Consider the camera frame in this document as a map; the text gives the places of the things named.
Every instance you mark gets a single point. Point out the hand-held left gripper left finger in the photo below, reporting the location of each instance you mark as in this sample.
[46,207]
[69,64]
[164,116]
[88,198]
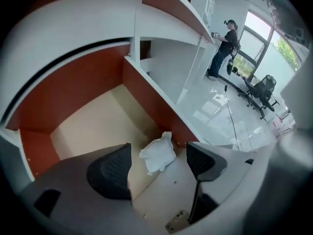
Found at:
[110,172]

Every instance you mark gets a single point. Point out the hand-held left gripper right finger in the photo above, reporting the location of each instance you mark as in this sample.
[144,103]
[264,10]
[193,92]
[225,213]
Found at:
[203,163]

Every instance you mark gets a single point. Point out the white item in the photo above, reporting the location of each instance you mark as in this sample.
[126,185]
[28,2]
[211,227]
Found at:
[159,153]

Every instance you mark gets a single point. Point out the red-sided wooden drawer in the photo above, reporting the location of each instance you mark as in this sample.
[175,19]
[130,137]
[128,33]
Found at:
[102,121]

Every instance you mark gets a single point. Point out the red and white box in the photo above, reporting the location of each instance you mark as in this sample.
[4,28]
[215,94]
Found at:
[282,125]

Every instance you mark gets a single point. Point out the black office chair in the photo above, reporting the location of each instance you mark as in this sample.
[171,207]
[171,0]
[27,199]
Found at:
[261,89]

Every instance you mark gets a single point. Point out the large glass window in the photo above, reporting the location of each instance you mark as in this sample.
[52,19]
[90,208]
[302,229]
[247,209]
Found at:
[264,55]

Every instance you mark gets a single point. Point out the white cabinet with red top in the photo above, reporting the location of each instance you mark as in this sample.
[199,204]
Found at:
[97,18]

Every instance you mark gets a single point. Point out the tan metal bracket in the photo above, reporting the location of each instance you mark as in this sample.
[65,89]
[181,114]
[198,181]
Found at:
[177,220]

